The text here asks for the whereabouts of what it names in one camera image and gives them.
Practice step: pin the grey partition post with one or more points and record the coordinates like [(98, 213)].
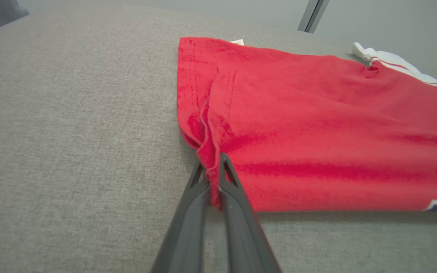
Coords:
[(312, 15)]

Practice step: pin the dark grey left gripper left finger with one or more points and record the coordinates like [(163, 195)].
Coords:
[(186, 235)]

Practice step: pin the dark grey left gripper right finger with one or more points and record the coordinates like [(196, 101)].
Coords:
[(243, 235)]

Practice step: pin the red shirt with striped trim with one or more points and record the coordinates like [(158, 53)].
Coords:
[(317, 125)]

